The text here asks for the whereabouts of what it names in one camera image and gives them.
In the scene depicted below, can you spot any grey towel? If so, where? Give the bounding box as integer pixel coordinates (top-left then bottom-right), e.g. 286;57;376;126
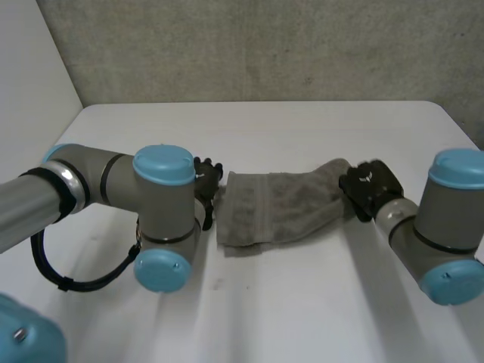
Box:
216;158;355;258

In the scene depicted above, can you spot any black cable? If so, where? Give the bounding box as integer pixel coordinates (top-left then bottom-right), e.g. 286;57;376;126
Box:
31;223;143;292

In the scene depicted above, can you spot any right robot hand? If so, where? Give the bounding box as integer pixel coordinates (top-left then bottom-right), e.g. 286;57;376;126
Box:
338;159;405;223

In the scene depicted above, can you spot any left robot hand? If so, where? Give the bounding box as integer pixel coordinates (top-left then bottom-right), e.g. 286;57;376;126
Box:
193;157;225;231

